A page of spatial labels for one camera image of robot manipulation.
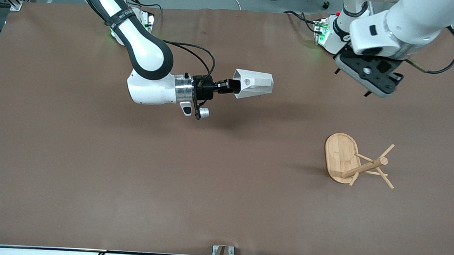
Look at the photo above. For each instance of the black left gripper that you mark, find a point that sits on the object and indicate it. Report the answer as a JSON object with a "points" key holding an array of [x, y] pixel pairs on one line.
{"points": [[367, 93]]}

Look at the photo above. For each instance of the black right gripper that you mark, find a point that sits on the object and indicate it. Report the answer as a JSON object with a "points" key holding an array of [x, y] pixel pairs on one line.
{"points": [[206, 88]]}

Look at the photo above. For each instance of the white faceted plastic cup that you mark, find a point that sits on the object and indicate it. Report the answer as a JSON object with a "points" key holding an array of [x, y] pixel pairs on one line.
{"points": [[256, 84]]}

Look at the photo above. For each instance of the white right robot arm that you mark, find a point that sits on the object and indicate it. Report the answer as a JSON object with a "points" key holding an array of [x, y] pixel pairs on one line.
{"points": [[145, 49]]}

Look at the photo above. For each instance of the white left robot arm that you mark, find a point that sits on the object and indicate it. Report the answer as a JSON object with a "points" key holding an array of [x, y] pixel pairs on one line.
{"points": [[411, 24]]}

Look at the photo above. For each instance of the wooden cup rack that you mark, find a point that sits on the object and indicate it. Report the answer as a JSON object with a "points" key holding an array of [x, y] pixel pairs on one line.
{"points": [[340, 156]]}

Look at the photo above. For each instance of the brown paper table cover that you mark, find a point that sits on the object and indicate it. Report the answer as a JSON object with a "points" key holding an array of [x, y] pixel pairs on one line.
{"points": [[131, 177]]}

